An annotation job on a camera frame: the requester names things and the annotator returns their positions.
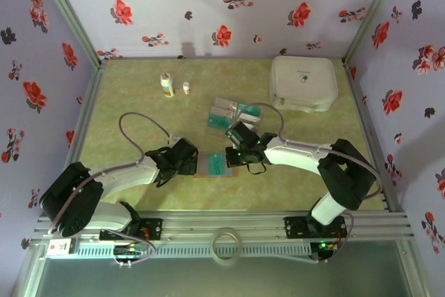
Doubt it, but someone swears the teal VIP chip card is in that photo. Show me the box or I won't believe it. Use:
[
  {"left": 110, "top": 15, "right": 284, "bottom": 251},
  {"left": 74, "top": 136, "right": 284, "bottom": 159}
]
[
  {"left": 238, "top": 103, "right": 263, "bottom": 117},
  {"left": 207, "top": 153, "right": 226, "bottom": 175},
  {"left": 207, "top": 115, "right": 231, "bottom": 129}
]

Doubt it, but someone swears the clear acrylic card display stand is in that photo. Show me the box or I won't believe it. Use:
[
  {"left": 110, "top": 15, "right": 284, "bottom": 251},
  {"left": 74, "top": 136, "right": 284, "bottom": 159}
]
[{"left": 207, "top": 96, "right": 264, "bottom": 134}]

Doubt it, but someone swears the tall white medicine bottle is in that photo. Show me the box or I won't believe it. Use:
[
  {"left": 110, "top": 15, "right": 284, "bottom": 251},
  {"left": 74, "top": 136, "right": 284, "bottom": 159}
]
[{"left": 159, "top": 72, "right": 176, "bottom": 98}]

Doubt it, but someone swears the white zip medicine pouch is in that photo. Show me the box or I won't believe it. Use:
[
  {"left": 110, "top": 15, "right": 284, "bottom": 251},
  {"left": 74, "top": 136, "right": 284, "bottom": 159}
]
[{"left": 270, "top": 55, "right": 339, "bottom": 113}]

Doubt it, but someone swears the green circuit board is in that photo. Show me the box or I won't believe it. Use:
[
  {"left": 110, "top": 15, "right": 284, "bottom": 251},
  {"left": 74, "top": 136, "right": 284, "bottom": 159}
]
[{"left": 113, "top": 244, "right": 149, "bottom": 258}]

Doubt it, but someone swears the white box with red label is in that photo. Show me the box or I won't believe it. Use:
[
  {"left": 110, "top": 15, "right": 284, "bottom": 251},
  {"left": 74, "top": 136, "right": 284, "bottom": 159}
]
[{"left": 46, "top": 238, "right": 76, "bottom": 259}]

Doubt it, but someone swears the grey right arm cable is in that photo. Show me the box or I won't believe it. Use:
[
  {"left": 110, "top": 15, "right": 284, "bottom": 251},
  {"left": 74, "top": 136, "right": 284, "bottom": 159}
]
[{"left": 236, "top": 102, "right": 383, "bottom": 264}]

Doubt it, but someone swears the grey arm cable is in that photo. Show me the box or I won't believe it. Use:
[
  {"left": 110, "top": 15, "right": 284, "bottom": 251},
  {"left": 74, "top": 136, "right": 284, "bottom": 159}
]
[
  {"left": 48, "top": 111, "right": 159, "bottom": 269},
  {"left": 236, "top": 102, "right": 383, "bottom": 264}
]

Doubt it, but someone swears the aluminium frame rail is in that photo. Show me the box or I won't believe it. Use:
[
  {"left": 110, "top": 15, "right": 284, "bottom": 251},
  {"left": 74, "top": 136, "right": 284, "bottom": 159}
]
[{"left": 33, "top": 210, "right": 415, "bottom": 243}]

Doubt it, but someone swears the grey left arm cable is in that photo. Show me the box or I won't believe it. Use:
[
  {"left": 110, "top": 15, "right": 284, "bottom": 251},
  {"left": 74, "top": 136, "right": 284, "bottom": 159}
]
[{"left": 48, "top": 111, "right": 159, "bottom": 269}]

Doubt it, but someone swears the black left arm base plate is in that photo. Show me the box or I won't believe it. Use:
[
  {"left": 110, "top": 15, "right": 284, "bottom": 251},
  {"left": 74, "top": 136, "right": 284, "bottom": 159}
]
[{"left": 99, "top": 218, "right": 164, "bottom": 241}]

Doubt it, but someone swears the clear tape ring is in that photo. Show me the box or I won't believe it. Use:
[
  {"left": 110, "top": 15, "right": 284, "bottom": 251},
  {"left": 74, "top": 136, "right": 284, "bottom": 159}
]
[{"left": 211, "top": 227, "right": 243, "bottom": 267}]

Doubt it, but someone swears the grey slotted cable duct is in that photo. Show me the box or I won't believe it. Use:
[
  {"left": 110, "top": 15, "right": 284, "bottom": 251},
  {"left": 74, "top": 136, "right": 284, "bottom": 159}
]
[{"left": 74, "top": 243, "right": 313, "bottom": 259}]

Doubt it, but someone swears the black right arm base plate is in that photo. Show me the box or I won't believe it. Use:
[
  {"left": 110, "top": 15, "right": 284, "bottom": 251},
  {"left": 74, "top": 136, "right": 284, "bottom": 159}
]
[{"left": 284, "top": 216, "right": 348, "bottom": 239}]

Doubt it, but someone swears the aluminium corner post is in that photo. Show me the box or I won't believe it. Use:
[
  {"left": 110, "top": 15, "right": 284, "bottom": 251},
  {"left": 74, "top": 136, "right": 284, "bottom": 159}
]
[
  {"left": 33, "top": 0, "right": 107, "bottom": 68},
  {"left": 342, "top": 0, "right": 408, "bottom": 65}
]

